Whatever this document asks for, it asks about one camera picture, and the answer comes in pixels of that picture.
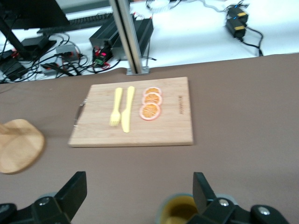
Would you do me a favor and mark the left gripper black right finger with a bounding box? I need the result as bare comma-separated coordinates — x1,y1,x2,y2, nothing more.
184,172,291,224

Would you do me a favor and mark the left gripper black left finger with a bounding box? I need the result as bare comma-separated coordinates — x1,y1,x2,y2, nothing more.
0,171,88,224

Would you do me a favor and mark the teal cup yellow inside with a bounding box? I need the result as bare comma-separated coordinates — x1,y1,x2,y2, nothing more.
159,192,237,224

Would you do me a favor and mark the wooden mug tree stand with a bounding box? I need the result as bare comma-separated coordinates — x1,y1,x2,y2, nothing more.
0,119,46,175

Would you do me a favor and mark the large table cover mat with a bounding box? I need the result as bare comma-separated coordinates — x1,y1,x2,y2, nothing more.
0,52,299,224

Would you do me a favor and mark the yellow plastic fork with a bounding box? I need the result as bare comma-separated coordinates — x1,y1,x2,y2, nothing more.
109,87,123,127

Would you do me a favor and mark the orange slice toy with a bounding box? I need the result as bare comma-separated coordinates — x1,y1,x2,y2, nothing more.
139,102,162,121
142,92,163,106
142,86,163,97

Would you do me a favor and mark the yellow plastic knife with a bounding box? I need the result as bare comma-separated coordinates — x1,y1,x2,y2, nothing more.
121,86,136,133

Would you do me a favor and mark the flat black adapter brick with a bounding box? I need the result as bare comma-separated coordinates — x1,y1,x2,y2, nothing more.
0,57,28,80

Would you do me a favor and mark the small grey electronics box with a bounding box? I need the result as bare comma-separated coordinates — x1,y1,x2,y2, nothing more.
55,44,81,62

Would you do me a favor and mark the black power adapter yellow label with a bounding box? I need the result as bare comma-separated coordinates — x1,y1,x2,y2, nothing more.
227,6,249,22
225,17,248,39

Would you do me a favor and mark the black keyboard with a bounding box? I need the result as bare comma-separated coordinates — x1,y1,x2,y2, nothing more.
36,13,115,36

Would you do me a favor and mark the black power supply box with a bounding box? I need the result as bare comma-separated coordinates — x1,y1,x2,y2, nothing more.
89,18,155,62

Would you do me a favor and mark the black computer monitor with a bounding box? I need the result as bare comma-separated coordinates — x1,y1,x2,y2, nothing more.
0,0,71,59

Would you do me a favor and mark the wooden cutting board metal handle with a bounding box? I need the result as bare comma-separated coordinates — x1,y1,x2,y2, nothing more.
67,77,194,148

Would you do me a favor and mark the tangled black cable bundle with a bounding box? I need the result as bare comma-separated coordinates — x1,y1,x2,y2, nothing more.
0,32,122,83

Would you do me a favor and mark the black adapter cable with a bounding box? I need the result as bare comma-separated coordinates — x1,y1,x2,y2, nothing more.
237,26,265,57

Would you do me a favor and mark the aluminium post with bracket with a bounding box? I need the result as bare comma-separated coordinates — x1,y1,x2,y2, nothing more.
109,0,150,76

